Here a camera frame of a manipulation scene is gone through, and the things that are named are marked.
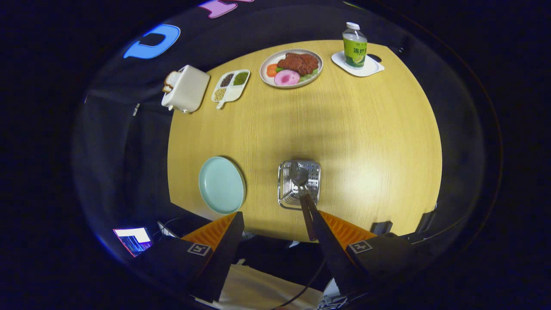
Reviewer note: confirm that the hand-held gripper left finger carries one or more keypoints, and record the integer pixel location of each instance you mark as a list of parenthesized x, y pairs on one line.
[(226, 254)]

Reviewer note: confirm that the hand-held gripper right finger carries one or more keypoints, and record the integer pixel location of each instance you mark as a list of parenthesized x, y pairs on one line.
[(333, 254)]

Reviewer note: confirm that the cream cloth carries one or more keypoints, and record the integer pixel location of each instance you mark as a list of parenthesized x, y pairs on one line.
[(258, 288)]

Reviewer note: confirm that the white flat device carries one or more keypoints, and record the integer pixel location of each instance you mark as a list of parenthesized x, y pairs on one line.
[(167, 229)]

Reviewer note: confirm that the mint green plate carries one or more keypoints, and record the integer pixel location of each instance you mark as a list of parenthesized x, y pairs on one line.
[(221, 185)]

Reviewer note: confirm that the metal cutlery drainer rack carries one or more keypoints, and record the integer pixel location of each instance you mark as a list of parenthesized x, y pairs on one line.
[(312, 172)]

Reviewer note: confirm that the laptop screen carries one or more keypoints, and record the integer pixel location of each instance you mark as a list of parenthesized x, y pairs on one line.
[(133, 241)]

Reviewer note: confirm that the white divided bean dish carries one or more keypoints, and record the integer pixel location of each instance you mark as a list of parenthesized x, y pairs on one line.
[(230, 88)]

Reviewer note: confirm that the white toaster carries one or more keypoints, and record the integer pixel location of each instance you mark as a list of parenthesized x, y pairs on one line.
[(189, 88)]

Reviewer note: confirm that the silver backdrop clip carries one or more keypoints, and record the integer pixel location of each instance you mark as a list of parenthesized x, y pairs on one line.
[(136, 110)]

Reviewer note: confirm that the white round food plate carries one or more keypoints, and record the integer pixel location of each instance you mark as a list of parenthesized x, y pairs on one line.
[(266, 82)]

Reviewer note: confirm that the green lettuce leaf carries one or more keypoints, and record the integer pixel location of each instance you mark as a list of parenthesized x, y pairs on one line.
[(309, 76)]

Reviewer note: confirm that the toast bread slice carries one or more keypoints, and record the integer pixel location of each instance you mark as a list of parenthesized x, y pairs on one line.
[(171, 81)]

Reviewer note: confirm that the pink ham slice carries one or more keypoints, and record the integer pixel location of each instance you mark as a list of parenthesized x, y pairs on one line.
[(287, 78)]

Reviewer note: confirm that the white square coaster tray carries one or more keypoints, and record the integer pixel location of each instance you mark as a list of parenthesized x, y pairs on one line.
[(372, 69)]

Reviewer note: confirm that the orange carrot slice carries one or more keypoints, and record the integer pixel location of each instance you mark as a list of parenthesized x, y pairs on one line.
[(272, 70)]

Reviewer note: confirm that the brown steak piece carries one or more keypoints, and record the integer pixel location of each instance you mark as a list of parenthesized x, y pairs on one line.
[(299, 62)]

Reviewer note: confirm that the green label drink bottle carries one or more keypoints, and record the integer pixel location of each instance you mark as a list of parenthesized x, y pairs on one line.
[(355, 49)]

